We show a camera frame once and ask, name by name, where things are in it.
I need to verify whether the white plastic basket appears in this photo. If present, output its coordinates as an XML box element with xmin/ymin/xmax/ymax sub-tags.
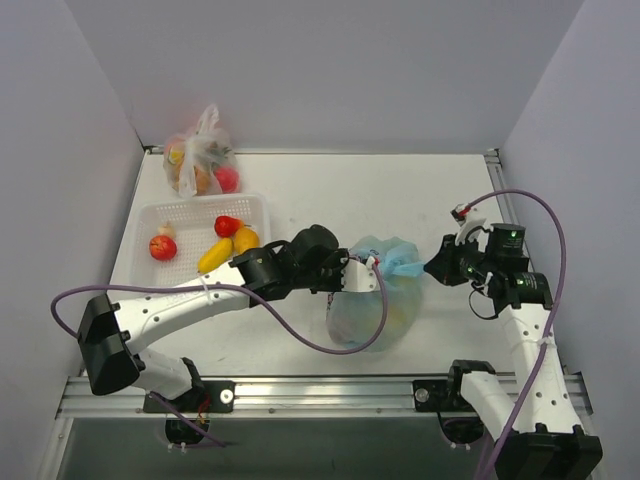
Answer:
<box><xmin>129</xmin><ymin>194</ymin><xmax>271</xmax><ymax>287</ymax></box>

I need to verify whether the red apple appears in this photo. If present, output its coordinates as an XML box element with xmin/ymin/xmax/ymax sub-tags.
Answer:
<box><xmin>148</xmin><ymin>235</ymin><xmax>177</xmax><ymax>262</ymax></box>

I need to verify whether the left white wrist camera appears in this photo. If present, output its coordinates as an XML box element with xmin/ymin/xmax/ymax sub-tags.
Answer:
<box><xmin>341</xmin><ymin>256</ymin><xmax>380</xmax><ymax>293</ymax></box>

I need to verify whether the clear bag of fruits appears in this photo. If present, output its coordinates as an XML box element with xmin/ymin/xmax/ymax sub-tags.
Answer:
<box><xmin>163</xmin><ymin>104</ymin><xmax>241</xmax><ymax>199</ymax></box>

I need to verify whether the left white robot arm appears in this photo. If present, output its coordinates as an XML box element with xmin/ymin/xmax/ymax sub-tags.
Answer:
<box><xmin>78</xmin><ymin>225</ymin><xmax>349</xmax><ymax>411</ymax></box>

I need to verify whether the yellow banana bunch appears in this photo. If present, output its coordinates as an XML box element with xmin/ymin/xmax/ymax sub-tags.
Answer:
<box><xmin>197</xmin><ymin>238</ymin><xmax>233</xmax><ymax>274</ymax></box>

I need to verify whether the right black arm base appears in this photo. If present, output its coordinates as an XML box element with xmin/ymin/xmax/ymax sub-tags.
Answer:
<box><xmin>412</xmin><ymin>379</ymin><xmax>473</xmax><ymax>414</ymax></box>

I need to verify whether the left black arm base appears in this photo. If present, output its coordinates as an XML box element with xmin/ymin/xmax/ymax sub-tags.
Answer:
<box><xmin>167</xmin><ymin>379</ymin><xmax>236</xmax><ymax>415</ymax></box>

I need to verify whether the light blue plastic bag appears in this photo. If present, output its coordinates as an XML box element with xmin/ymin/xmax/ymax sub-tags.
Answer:
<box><xmin>325</xmin><ymin>236</ymin><xmax>424</xmax><ymax>352</ymax></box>

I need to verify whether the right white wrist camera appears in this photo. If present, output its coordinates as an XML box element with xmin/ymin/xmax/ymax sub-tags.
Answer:
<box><xmin>450</xmin><ymin>204</ymin><xmax>488</xmax><ymax>246</ymax></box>

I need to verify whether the orange lemon fruit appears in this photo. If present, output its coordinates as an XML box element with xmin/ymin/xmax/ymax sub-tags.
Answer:
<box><xmin>233</xmin><ymin>227</ymin><xmax>260</xmax><ymax>255</ymax></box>

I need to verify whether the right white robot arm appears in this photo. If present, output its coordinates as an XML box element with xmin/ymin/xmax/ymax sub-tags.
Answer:
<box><xmin>424</xmin><ymin>224</ymin><xmax>603</xmax><ymax>479</ymax></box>

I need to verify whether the aluminium front rail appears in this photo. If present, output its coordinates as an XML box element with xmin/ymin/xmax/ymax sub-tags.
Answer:
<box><xmin>57</xmin><ymin>375</ymin><xmax>447</xmax><ymax>419</ymax></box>

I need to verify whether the small onion garlic toy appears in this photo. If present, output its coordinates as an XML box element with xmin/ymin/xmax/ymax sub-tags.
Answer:
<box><xmin>157</xmin><ymin>222</ymin><xmax>176</xmax><ymax>239</ymax></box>

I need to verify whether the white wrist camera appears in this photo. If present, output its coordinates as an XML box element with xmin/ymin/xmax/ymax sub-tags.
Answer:
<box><xmin>450</xmin><ymin>204</ymin><xmax>488</xmax><ymax>246</ymax></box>
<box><xmin>341</xmin><ymin>256</ymin><xmax>380</xmax><ymax>293</ymax></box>

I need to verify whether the red pear fruit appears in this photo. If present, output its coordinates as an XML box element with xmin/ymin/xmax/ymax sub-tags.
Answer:
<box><xmin>214</xmin><ymin>215</ymin><xmax>245</xmax><ymax>238</ymax></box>

